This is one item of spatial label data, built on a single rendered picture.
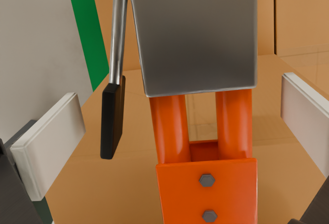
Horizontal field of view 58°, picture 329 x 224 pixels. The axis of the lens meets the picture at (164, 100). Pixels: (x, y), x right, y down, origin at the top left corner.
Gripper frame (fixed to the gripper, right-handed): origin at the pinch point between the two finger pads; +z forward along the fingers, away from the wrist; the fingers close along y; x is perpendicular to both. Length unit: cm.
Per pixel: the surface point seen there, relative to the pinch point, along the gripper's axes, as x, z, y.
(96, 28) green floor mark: -6, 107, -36
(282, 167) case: -13.7, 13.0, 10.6
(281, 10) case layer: -1, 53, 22
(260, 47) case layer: -9, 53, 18
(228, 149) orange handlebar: -2.5, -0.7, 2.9
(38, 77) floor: -24, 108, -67
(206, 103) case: -10.7, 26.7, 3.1
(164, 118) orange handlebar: 0.0, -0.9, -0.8
